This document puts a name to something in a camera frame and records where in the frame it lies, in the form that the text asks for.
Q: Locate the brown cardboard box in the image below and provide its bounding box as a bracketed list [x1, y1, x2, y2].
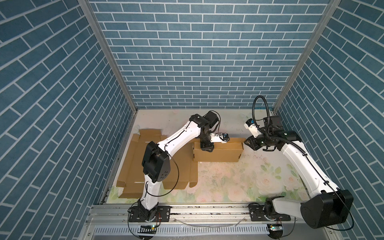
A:
[193, 138, 246, 163]

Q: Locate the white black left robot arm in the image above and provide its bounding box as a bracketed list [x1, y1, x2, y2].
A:
[138, 111, 222, 221]

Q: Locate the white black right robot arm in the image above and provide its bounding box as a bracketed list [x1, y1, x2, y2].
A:
[244, 108, 354, 230]

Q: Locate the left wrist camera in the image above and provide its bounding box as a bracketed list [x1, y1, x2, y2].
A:
[210, 133, 230, 144]

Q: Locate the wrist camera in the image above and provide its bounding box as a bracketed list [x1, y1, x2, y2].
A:
[210, 133, 230, 144]
[244, 119, 261, 138]

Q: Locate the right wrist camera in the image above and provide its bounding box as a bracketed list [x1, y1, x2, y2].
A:
[244, 119, 261, 138]

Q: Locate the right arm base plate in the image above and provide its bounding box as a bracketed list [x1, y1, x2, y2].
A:
[248, 203, 291, 222]

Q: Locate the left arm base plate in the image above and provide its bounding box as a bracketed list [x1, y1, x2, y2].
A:
[129, 206, 171, 223]

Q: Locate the white slotted cable duct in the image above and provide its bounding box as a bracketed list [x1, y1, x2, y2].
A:
[93, 224, 269, 237]

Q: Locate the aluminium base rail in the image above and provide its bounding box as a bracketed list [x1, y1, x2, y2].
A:
[86, 202, 334, 224]

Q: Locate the aluminium corner post right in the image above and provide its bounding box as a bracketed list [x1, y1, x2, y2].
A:
[273, 0, 341, 113]

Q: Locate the aluminium corner post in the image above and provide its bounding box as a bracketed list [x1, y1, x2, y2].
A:
[273, 0, 341, 113]
[78, 0, 138, 115]

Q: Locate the aluminium corner post left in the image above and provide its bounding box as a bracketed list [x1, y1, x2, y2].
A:
[78, 0, 138, 115]

